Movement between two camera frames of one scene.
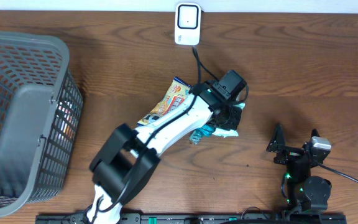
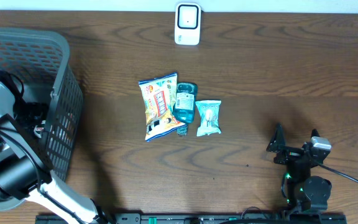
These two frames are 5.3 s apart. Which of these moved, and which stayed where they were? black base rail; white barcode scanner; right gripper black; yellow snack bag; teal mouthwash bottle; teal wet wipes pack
Moved: teal mouthwash bottle; yellow snack bag; teal wet wipes pack
Stayed: right gripper black; white barcode scanner; black base rail
